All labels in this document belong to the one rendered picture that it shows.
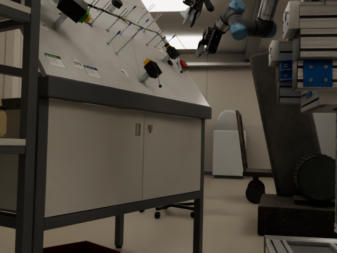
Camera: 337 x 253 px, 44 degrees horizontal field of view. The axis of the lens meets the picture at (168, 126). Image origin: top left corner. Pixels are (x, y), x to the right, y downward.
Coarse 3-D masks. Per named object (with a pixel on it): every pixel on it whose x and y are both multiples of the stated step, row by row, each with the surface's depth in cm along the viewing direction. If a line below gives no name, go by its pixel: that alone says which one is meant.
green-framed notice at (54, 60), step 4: (48, 56) 140; (52, 56) 142; (56, 56) 144; (48, 60) 139; (52, 60) 141; (56, 60) 143; (60, 60) 145; (52, 64) 139; (56, 64) 141; (60, 64) 143; (64, 64) 145; (64, 68) 143
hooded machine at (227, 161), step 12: (228, 120) 824; (216, 132) 824; (228, 132) 819; (216, 144) 823; (228, 144) 818; (216, 156) 822; (228, 156) 817; (240, 156) 813; (216, 168) 821; (228, 168) 816; (240, 168) 812
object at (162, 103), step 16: (48, 80) 133; (64, 80) 138; (48, 96) 135; (64, 96) 138; (80, 96) 145; (96, 96) 152; (112, 96) 159; (128, 96) 168; (144, 96) 177; (160, 112) 192; (176, 112) 200; (192, 112) 213; (208, 112) 229
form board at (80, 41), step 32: (96, 0) 205; (128, 0) 243; (64, 32) 160; (96, 32) 182; (128, 32) 211; (160, 32) 251; (96, 64) 163; (128, 64) 186; (160, 64) 216; (160, 96) 190; (192, 96) 222
